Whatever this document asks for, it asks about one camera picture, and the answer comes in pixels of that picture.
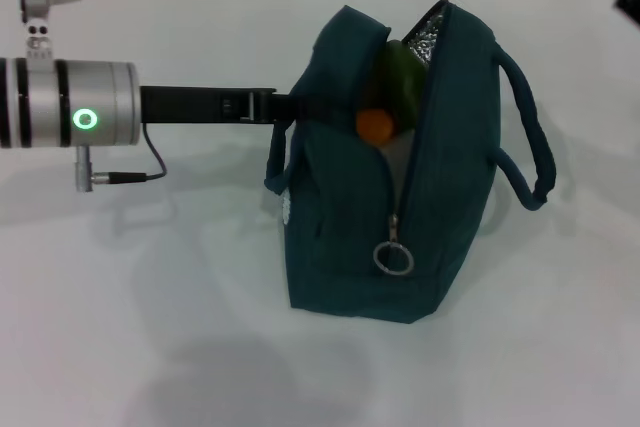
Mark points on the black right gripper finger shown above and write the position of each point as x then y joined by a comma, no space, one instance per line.
631,2

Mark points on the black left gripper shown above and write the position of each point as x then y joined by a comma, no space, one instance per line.
200,104

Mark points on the yellow pear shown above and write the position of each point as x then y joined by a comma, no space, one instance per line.
374,126

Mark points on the green cucumber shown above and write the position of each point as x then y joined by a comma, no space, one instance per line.
402,82

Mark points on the teal insulated lunch bag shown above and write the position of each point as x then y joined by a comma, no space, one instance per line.
450,197

